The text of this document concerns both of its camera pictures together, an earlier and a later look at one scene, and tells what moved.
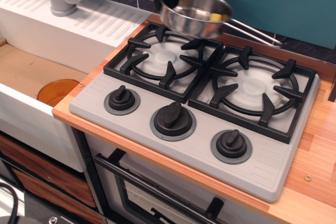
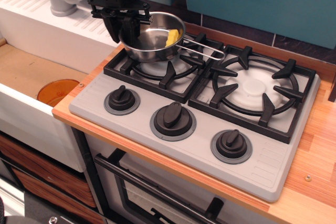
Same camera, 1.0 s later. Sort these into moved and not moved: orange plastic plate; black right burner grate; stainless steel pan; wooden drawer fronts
Moved: stainless steel pan
Not moved: orange plastic plate; black right burner grate; wooden drawer fronts
